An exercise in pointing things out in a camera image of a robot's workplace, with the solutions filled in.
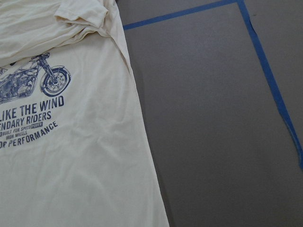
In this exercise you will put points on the beige long sleeve graphic shirt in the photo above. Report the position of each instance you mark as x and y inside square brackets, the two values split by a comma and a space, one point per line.
[73, 146]

